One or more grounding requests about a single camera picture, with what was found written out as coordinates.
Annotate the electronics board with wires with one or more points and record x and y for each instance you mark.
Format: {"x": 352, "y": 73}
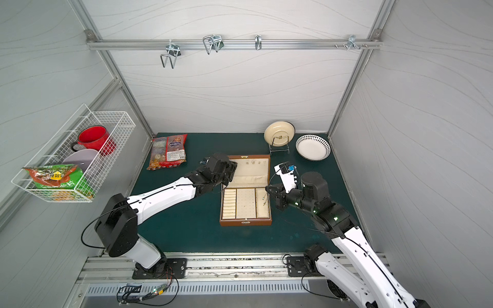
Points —
{"x": 135, "y": 294}

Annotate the aluminium top rail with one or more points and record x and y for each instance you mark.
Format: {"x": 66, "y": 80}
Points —
{"x": 229, "y": 44}

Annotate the cream plate on stand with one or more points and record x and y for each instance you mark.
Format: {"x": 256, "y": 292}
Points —
{"x": 279, "y": 133}

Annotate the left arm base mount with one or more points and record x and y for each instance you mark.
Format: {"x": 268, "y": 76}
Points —
{"x": 174, "y": 267}

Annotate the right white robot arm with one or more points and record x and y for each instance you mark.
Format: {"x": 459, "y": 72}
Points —
{"x": 372, "y": 285}

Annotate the small metal hook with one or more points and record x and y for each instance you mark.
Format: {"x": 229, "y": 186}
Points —
{"x": 258, "y": 42}

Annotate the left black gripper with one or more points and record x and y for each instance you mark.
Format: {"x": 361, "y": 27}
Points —
{"x": 226, "y": 171}

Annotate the metal double hook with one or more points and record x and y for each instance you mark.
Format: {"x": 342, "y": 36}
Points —
{"x": 171, "y": 55}

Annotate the grey plate in basket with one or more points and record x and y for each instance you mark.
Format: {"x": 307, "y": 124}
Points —
{"x": 88, "y": 160}

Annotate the metal hook centre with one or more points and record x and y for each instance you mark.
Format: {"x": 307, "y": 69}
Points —
{"x": 213, "y": 43}

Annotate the white wire wall basket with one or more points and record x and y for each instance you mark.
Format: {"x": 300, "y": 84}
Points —
{"x": 118, "y": 123}

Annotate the white bowl dotted rim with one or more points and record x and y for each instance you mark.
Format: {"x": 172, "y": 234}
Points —
{"x": 312, "y": 147}

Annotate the brown wooden jewelry box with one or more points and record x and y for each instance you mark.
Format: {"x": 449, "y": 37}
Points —
{"x": 244, "y": 202}

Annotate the wire plate stand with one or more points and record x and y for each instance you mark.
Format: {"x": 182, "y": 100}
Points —
{"x": 278, "y": 147}

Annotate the red enamel mug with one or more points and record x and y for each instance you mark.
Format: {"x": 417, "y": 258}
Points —
{"x": 96, "y": 138}

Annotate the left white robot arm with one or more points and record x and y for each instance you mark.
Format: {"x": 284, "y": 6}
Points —
{"x": 117, "y": 227}

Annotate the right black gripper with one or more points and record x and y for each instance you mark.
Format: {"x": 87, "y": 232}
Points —
{"x": 278, "y": 196}

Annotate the green snack bag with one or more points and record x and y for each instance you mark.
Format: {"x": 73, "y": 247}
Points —
{"x": 60, "y": 183}

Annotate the red candy bag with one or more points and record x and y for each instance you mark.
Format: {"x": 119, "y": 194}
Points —
{"x": 167, "y": 152}

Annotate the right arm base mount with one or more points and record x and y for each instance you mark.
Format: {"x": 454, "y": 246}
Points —
{"x": 300, "y": 266}

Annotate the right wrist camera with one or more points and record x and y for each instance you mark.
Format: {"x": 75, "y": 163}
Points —
{"x": 286, "y": 171}

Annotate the metal bracket hook right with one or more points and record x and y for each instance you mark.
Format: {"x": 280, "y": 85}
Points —
{"x": 351, "y": 44}

